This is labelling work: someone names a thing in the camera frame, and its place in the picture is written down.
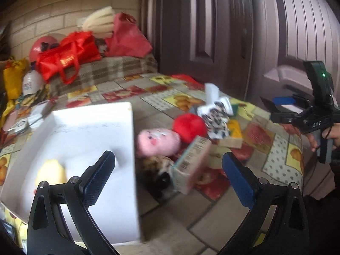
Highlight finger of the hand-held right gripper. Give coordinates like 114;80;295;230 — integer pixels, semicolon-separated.
260;94;313;112
269;110;314;125

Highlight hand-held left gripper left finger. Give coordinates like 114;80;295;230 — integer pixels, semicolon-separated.
27;150;120;255

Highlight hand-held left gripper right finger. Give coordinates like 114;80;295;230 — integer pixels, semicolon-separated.
218;151;311;255

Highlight yellow sponge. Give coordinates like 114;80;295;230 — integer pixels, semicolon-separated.
34;159;68;192

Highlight yellow tissue packet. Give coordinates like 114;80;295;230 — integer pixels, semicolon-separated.
226;119;243;139

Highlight white shallow cardboard box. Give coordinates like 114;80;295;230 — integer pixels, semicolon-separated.
0;101;145;245

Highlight small pink carton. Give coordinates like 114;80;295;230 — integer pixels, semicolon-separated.
170;135;213;195

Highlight braided brown hair tie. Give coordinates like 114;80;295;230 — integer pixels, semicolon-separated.
138;155;176;200

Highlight black and white spotted cloth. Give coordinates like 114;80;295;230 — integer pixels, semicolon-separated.
197;97;234;140

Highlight pink plush toy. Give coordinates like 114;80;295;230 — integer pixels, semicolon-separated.
136;128;181;158

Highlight red plush ball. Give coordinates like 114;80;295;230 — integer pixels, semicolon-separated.
173;113;208;142

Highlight person's right hand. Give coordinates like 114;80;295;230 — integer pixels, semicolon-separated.
305;132;320;153

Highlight beige sponge block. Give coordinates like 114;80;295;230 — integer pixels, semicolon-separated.
218;137;243;149

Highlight white round device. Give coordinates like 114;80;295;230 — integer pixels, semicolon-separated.
7;119;30;135

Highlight red plastic bag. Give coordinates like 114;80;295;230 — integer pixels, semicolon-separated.
171;74;205;89

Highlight yellow crumpled cloth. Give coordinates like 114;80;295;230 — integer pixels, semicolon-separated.
0;99;16;128

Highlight plaid cloth cover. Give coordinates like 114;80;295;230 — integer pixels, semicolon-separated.
48;54;159;96

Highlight white helmet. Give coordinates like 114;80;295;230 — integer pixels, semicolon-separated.
22;70;44;96

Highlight bright red tote bag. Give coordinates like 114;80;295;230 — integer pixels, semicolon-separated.
36;31;103;85

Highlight yellow shopping bag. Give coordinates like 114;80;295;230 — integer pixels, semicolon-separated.
3;56;30;100

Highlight dark red fabric bag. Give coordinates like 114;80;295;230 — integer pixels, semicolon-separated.
105;12;153;58

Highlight pink helmet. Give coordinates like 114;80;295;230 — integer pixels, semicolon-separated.
29;33;67;63

